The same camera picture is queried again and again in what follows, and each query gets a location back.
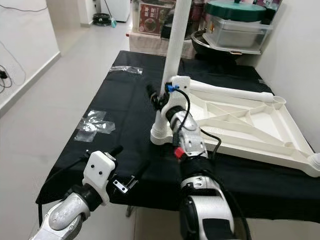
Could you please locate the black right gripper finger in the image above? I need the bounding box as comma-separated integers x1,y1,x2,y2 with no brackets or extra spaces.
146,83,162,106

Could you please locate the clear tape cross patch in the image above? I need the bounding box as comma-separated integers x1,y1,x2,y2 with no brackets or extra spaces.
73,109,117,144

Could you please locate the clear tape strip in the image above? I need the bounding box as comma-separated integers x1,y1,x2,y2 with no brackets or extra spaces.
108,65,144,76

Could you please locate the black tablecloth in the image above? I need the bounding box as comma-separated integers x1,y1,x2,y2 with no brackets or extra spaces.
36,50,320,223

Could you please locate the beige woven bench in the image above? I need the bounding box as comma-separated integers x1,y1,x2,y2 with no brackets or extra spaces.
127,31,196,58

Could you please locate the black plastic bag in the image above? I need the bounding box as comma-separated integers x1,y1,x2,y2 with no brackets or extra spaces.
159,2,181,41

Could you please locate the black metal wok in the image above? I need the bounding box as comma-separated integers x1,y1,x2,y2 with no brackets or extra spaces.
191,30,251,61

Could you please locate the red printed food carton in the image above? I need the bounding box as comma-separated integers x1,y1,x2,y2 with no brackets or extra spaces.
137,2,173,35

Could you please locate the white appliance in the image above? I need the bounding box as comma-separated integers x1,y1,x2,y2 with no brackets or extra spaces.
102,0,131,23

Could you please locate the black robot vacuum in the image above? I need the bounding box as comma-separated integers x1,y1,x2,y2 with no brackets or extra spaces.
93,13,112,26

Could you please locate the thin mop pole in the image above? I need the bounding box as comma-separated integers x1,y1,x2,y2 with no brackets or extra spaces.
102,0,117,27

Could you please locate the white plastic table top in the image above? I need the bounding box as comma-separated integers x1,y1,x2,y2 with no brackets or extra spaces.
150,74,320,178

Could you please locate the clear plastic container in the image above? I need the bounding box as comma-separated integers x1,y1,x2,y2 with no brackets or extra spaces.
200,17,273,55

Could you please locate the green pot lid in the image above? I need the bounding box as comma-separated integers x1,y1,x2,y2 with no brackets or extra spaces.
204,0,268,22

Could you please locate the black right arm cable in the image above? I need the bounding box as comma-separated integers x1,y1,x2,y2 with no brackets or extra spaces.
172,89,253,240

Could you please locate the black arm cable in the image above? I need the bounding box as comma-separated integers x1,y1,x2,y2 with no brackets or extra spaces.
37,156,91,226
172,89,253,240

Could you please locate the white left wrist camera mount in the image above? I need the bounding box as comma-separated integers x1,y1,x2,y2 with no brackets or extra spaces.
82,151,117,206

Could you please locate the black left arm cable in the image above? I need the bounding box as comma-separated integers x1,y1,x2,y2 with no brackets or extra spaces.
37,156,91,226

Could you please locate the black wall cable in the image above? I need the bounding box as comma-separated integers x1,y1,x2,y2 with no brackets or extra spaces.
0,4,41,93

